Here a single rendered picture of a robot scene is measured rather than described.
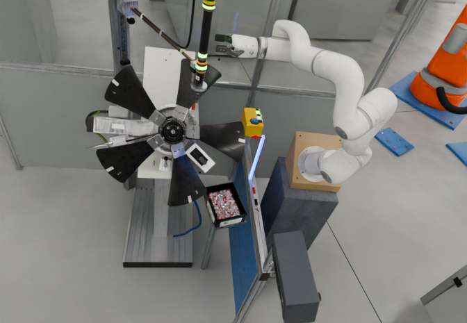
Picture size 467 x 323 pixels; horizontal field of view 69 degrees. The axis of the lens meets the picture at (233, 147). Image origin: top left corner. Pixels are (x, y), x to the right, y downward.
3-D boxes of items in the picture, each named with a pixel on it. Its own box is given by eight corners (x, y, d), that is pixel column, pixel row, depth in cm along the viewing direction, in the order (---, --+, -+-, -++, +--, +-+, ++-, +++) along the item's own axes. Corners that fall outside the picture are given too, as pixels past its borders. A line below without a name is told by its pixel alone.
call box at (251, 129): (240, 120, 210) (243, 106, 203) (256, 121, 212) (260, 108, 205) (242, 137, 199) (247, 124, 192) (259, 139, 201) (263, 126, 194)
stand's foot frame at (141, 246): (134, 194, 275) (133, 187, 269) (191, 196, 283) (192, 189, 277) (123, 267, 231) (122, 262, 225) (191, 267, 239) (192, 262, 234)
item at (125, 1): (115, 9, 172) (115, -8, 166) (128, 7, 176) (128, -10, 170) (125, 18, 167) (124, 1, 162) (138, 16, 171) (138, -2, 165)
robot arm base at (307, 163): (334, 151, 185) (351, 148, 166) (327, 185, 183) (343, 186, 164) (301, 142, 182) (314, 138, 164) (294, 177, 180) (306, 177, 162)
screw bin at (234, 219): (201, 194, 185) (203, 187, 180) (231, 189, 191) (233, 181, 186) (215, 228, 171) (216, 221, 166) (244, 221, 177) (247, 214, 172)
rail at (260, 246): (240, 144, 222) (242, 135, 217) (245, 145, 223) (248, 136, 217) (258, 280, 159) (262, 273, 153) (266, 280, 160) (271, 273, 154)
